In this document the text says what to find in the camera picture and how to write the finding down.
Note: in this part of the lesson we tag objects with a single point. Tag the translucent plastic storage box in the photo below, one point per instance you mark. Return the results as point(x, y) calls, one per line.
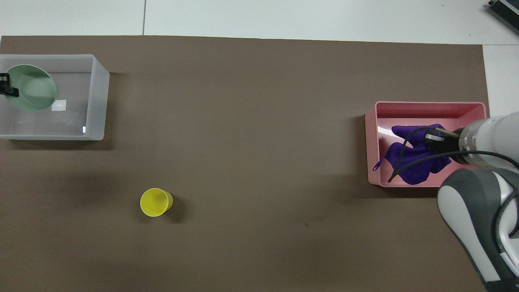
point(93, 101)

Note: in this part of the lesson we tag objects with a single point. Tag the black stand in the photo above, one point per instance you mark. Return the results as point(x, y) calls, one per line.
point(506, 11)

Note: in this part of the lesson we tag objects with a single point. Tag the green plate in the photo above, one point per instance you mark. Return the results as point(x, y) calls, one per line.
point(34, 89)

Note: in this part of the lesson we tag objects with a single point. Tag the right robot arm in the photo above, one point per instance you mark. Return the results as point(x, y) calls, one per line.
point(470, 211)

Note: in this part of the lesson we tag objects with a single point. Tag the yellow plastic cup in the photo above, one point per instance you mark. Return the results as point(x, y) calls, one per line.
point(154, 202)

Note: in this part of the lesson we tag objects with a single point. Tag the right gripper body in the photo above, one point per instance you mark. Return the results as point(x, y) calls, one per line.
point(449, 145)

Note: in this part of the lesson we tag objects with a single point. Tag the purple cloth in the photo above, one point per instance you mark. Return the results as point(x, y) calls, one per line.
point(417, 170)

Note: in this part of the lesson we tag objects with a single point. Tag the pink plastic box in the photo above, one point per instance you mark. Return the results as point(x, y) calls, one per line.
point(421, 110)

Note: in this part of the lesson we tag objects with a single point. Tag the white square sticker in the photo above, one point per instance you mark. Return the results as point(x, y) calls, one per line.
point(59, 105)

